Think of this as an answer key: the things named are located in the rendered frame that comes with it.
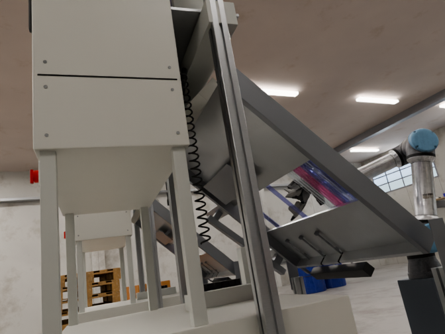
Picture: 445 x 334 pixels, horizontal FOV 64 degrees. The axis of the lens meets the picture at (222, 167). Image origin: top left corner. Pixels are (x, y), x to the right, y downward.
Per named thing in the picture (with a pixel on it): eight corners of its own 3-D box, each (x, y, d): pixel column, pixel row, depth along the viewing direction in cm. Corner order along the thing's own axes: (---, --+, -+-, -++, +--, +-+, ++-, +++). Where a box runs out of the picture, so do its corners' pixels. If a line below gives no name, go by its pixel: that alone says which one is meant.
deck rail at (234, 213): (295, 268, 156) (302, 256, 159) (298, 268, 155) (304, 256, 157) (167, 166, 152) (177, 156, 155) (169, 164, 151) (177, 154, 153)
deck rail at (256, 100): (423, 254, 95) (430, 235, 98) (430, 253, 94) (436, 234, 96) (216, 82, 91) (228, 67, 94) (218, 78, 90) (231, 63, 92)
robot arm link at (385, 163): (409, 140, 183) (322, 182, 184) (417, 132, 172) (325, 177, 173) (422, 160, 179) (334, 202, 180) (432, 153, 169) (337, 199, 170)
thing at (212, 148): (230, 213, 153) (236, 203, 155) (314, 163, 93) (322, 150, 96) (169, 164, 151) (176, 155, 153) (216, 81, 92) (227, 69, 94)
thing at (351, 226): (298, 261, 156) (302, 255, 157) (422, 243, 96) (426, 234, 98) (265, 234, 155) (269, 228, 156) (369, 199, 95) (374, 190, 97)
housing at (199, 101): (175, 171, 150) (194, 148, 157) (207, 122, 106) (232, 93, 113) (159, 160, 150) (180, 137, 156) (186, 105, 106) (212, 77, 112)
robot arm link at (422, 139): (436, 254, 158) (426, 136, 171) (452, 253, 143) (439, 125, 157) (407, 252, 160) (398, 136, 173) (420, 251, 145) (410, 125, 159)
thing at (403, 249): (298, 268, 155) (305, 254, 158) (423, 254, 95) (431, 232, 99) (296, 266, 154) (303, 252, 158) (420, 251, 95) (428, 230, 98)
